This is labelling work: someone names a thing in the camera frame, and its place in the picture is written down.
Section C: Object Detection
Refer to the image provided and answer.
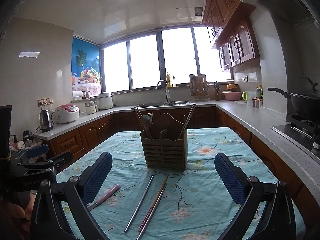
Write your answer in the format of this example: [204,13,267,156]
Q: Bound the wooden chopstick red tip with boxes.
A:
[135,107,154,140]
[138,175,168,232]

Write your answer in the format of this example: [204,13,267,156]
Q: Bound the steel fork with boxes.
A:
[141,115,148,130]
[146,112,153,138]

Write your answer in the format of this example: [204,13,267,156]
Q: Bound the person's left hand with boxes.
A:
[1,193,36,239]

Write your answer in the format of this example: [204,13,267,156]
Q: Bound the steel electric kettle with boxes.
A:
[39,109,53,133]

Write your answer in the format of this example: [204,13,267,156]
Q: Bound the white red rice cooker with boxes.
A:
[55,104,80,124]

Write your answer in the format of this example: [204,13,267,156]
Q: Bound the lower wooden cabinets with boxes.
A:
[48,106,319,225]

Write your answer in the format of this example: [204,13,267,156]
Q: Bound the wooden cabinets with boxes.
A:
[202,0,260,71]
[48,106,319,225]

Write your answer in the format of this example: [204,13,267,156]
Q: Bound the teal floral tablecloth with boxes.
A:
[56,128,277,239]

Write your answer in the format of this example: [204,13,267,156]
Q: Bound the small white blender appliance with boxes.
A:
[85,100,98,115]

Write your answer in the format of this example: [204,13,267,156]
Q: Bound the paper towel roll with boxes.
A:
[72,90,83,101]

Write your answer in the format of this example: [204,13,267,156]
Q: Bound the gas stove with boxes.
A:
[271,114,319,163]

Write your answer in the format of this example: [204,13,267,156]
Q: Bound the spice jar set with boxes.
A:
[252,98,263,108]

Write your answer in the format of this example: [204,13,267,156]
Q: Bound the wooden utensil holder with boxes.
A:
[140,113,188,171]

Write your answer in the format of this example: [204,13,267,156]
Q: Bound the pink basin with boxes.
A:
[222,90,242,101]

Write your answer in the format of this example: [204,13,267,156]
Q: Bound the condiment bottle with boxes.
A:
[257,85,263,99]

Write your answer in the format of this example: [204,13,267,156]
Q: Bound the black wok with lid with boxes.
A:
[267,76,319,122]

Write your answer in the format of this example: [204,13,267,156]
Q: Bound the fruit poster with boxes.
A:
[71,37,101,97]

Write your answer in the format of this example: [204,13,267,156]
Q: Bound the orange bowl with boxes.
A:
[226,83,237,92]

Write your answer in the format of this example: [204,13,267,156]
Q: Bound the wooden cutting board rack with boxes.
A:
[189,74,209,100]

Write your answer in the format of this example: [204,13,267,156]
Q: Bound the sink faucet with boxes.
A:
[156,80,171,105]

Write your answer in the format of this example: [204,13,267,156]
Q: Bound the yellow dish soap bottle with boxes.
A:
[166,73,172,87]

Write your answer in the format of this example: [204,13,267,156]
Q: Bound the upper wooden cabinets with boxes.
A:
[202,0,260,71]

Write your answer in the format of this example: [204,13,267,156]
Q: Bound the wall power socket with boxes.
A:
[37,97,54,107]

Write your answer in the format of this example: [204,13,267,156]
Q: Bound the pink handled knife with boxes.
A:
[88,184,121,211]

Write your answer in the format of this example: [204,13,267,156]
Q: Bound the window frame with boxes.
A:
[101,26,233,92]

